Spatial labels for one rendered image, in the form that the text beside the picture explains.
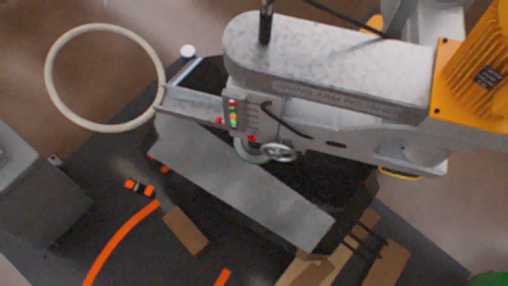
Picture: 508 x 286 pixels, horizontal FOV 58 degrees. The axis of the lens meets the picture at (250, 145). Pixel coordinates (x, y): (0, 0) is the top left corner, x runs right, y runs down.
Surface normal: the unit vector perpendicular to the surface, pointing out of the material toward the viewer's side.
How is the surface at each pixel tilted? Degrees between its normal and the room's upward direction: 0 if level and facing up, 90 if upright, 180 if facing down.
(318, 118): 4
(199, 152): 45
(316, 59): 0
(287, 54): 0
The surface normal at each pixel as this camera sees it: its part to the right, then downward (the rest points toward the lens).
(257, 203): -0.41, 0.26
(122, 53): 0.02, -0.37
